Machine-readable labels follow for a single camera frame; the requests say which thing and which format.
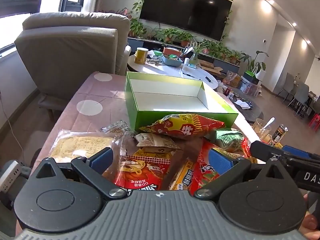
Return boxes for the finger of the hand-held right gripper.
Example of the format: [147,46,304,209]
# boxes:
[281,145,320,158]
[250,141,320,167]

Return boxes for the white power cable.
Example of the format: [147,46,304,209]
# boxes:
[0,92,25,160]

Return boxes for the metal spoon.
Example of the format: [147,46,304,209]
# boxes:
[260,117,275,133]

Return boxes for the clear noodle cake packet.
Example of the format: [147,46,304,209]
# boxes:
[49,129,133,178]

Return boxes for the row of green potted plants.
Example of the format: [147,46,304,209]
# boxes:
[127,17,242,64]

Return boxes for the red and yellow snack bag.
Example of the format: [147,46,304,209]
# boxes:
[139,114,225,139]

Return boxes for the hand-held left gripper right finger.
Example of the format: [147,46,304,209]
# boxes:
[194,148,288,200]

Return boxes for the green snack bag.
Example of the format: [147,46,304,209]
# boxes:
[205,128,244,153]

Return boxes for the blue plastic basin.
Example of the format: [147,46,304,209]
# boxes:
[161,55,184,67]

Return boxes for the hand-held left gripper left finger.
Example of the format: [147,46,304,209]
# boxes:
[30,147,128,200]

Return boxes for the red plastic stool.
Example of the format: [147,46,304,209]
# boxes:
[309,112,320,130]

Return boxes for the person's right hand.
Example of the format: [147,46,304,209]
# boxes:
[299,194,320,239]

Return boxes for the clear storage bin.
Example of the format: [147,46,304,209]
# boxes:
[240,79,262,97]

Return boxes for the black wall television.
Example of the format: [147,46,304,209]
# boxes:
[139,0,233,41]

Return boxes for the large leafy plant white pot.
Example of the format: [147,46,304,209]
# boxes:
[240,51,269,80]

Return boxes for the small clear brown cake packet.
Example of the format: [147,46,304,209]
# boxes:
[99,120,135,137]

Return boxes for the yellow snack packet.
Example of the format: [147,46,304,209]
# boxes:
[167,160,198,192]

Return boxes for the white power strip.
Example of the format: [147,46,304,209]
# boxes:
[0,160,22,193]

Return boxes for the green cardboard box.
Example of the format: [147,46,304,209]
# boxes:
[124,71,239,133]

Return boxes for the grey dining chair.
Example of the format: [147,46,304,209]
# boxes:
[277,72,295,100]
[290,82,310,113]

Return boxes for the pink polka-dot tablecloth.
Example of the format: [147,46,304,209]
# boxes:
[30,71,267,193]

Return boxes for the glass cup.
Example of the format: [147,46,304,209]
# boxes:
[252,118,272,143]

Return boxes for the dark television cabinet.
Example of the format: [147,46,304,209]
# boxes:
[127,37,240,74]

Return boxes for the orange-red box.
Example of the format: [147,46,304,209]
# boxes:
[163,47,182,57]

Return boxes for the beige brown-striped snack packet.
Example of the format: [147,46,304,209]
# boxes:
[134,132,182,153]

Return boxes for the black drink can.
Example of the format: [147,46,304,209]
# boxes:
[271,124,288,145]

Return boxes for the yellow canister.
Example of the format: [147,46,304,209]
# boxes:
[134,47,148,65]

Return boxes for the glass vase with plant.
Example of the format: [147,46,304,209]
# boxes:
[186,41,208,67]

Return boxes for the grey fabric armchair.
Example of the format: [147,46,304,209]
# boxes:
[14,12,132,113]

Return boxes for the brown cardboard box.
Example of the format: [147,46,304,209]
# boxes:
[200,60,224,77]

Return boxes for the dark round low table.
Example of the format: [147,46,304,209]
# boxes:
[220,90,264,124]

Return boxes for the red noodle-print snack bag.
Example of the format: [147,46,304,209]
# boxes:
[114,149,175,197]

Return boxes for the white coffee table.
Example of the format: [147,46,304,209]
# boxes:
[127,54,218,90]

